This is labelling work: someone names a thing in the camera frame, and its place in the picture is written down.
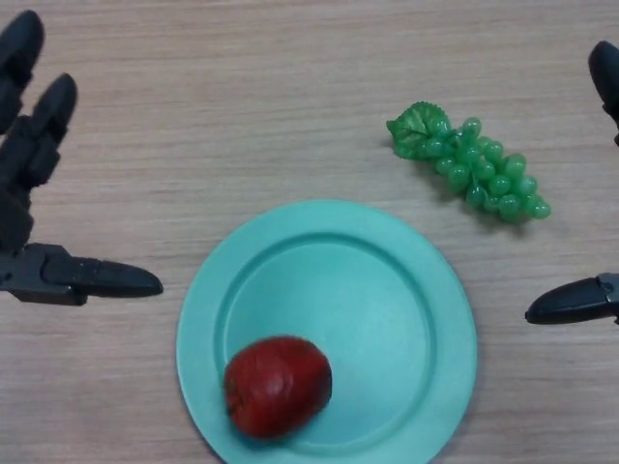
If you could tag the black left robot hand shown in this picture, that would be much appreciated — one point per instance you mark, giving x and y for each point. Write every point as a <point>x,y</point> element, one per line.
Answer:
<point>29,159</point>

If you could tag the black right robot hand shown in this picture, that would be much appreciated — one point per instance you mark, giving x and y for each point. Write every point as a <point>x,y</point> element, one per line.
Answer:
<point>566,302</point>

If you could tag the red apple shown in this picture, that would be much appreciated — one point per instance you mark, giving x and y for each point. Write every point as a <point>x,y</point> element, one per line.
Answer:
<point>278,386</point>

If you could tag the green round plate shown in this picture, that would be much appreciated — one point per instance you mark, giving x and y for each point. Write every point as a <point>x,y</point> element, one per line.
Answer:
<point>367,314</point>

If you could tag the green plastic grape bunch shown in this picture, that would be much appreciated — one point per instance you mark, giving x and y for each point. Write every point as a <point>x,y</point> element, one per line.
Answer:
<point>483,171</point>

